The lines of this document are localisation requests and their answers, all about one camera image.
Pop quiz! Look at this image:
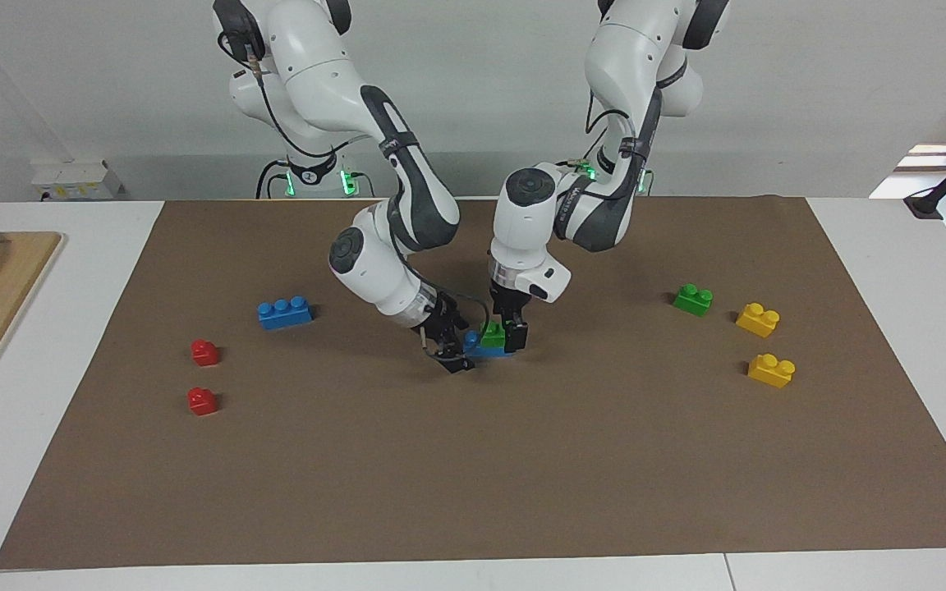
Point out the brown table mat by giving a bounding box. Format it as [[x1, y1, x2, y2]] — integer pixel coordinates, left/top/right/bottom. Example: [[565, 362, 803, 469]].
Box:
[[0, 195, 946, 571]]

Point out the blue three-stud block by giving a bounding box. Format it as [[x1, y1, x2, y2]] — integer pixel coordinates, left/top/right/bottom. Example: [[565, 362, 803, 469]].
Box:
[[462, 330, 517, 360], [257, 295, 315, 332]]

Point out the yellow two-stud block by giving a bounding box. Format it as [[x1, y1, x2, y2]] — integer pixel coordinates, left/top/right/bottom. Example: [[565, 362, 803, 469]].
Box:
[[735, 302, 781, 338], [746, 353, 797, 389]]

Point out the white wall socket strip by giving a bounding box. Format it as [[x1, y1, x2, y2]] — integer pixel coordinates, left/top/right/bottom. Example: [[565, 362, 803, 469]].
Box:
[[31, 161, 123, 203]]

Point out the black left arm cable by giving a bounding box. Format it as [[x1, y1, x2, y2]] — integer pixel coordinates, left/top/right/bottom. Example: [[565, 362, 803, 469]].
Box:
[[585, 78, 663, 177]]

